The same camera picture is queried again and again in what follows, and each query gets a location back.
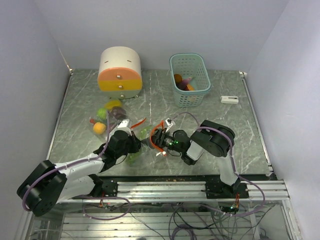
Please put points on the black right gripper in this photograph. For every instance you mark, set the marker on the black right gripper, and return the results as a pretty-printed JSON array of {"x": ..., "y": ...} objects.
[{"x": 158, "y": 138}]

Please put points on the small orange fake food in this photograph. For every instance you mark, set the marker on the small orange fake food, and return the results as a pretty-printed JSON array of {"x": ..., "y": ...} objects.
[{"x": 178, "y": 78}]

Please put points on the zip bag with fake food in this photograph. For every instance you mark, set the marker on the zip bag with fake food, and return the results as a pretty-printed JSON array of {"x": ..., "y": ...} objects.
[{"x": 150, "y": 149}]

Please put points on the aluminium frame rail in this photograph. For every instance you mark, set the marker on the aluminium frame rail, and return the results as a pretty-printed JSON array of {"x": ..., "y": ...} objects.
[{"x": 204, "y": 188}]

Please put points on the zip bag with fruit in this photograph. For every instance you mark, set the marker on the zip bag with fruit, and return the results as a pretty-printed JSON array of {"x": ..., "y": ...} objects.
[{"x": 111, "y": 114}]

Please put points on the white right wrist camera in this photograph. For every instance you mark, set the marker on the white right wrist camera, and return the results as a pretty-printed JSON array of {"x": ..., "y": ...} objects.
[{"x": 169, "y": 123}]

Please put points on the small white device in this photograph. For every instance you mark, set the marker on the small white device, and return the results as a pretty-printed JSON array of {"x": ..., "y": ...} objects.
[{"x": 229, "y": 100}]

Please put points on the light blue plastic basket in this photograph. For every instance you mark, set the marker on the light blue plastic basket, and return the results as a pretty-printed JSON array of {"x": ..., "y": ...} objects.
[{"x": 189, "y": 65}]

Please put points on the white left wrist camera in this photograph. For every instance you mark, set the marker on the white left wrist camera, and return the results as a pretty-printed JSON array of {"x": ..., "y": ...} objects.
[{"x": 125, "y": 125}]

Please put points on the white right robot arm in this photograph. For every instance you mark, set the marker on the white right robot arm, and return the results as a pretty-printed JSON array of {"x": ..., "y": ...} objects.
[{"x": 211, "y": 137}]

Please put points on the purple fake eggplant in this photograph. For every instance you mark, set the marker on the purple fake eggplant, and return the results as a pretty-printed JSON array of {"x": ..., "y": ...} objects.
[{"x": 185, "y": 82}]

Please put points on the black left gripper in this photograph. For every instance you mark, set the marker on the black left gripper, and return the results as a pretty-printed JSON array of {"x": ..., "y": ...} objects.
[{"x": 136, "y": 142}]

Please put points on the round three-drawer cabinet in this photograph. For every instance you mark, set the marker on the round three-drawer cabinet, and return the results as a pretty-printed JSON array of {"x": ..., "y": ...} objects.
[{"x": 120, "y": 73}]

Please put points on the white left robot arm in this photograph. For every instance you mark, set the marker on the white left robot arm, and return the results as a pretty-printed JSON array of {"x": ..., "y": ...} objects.
[{"x": 50, "y": 183}]

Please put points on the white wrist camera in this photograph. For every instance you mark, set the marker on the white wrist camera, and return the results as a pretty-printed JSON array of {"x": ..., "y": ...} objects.
[
  {"x": 169, "y": 123},
  {"x": 125, "y": 125}
]

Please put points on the orange pumpkin slice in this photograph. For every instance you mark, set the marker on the orange pumpkin slice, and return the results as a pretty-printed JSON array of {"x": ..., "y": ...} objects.
[{"x": 188, "y": 87}]

